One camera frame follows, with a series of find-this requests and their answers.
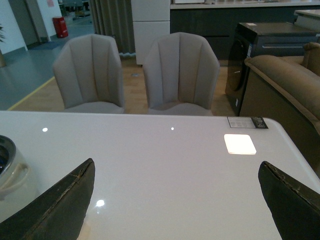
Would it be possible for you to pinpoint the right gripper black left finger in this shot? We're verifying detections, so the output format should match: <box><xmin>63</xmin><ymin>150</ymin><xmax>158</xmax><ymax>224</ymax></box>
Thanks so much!
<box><xmin>0</xmin><ymin>158</ymin><xmax>95</xmax><ymax>240</ymax></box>

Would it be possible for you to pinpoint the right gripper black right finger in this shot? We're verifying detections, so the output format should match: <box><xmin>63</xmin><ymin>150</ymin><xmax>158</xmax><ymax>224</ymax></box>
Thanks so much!
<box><xmin>258</xmin><ymin>161</ymin><xmax>320</xmax><ymax>240</ymax></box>

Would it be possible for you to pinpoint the white electric cooking pot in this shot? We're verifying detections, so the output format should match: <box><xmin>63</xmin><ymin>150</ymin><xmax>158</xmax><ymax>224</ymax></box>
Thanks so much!
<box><xmin>0</xmin><ymin>135</ymin><xmax>39</xmax><ymax>222</ymax></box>

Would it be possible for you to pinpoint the label sticker on table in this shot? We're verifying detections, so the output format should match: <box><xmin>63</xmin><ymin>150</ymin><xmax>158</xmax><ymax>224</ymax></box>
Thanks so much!
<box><xmin>227</xmin><ymin>116</ymin><xmax>268</xmax><ymax>129</ymax></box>

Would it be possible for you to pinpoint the brown sofa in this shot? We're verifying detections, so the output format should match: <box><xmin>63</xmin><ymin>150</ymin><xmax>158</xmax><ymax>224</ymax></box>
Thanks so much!
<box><xmin>239</xmin><ymin>42</ymin><xmax>320</xmax><ymax>175</ymax></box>

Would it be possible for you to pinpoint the left beige upholstered chair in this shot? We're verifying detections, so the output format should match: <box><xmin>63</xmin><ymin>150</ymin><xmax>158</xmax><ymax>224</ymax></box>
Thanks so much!
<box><xmin>53</xmin><ymin>34</ymin><xmax>125</xmax><ymax>114</ymax></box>

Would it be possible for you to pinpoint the beige upholstered chair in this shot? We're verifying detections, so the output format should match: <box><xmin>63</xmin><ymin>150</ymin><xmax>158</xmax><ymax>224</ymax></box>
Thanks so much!
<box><xmin>53</xmin><ymin>34</ymin><xmax>125</xmax><ymax>114</ymax></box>
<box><xmin>143</xmin><ymin>32</ymin><xmax>220</xmax><ymax>116</ymax></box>

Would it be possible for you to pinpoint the potted plant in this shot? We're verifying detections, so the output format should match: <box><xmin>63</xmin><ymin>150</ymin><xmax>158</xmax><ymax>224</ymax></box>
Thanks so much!
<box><xmin>0</xmin><ymin>23</ymin><xmax>7</xmax><ymax>68</ymax></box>

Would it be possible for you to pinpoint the black washing machine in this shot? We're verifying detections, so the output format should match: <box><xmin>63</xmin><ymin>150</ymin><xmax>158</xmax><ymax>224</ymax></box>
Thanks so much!
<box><xmin>225</xmin><ymin>22</ymin><xmax>320</xmax><ymax>116</ymax></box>

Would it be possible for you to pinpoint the right beige upholstered chair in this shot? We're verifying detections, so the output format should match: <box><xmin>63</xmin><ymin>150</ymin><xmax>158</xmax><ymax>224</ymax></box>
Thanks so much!
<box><xmin>143</xmin><ymin>32</ymin><xmax>220</xmax><ymax>116</ymax></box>

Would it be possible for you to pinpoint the red fire extinguisher box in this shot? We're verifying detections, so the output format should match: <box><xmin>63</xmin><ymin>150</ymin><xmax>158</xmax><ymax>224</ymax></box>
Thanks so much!
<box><xmin>52</xmin><ymin>16</ymin><xmax>69</xmax><ymax>38</ymax></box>

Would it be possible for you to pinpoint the dark kitchen counter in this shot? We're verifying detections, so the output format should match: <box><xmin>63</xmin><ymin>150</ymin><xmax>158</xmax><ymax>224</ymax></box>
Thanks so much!
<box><xmin>170</xmin><ymin>0</ymin><xmax>320</xmax><ymax>63</ymax></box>

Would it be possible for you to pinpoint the grey curtain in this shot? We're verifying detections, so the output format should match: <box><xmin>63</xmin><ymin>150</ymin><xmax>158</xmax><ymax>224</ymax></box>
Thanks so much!
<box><xmin>89</xmin><ymin>0</ymin><xmax>136</xmax><ymax>54</ymax></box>

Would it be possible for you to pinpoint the white cabinet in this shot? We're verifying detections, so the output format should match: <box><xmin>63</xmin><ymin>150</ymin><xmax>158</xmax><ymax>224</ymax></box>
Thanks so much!
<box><xmin>131</xmin><ymin>0</ymin><xmax>171</xmax><ymax>65</ymax></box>

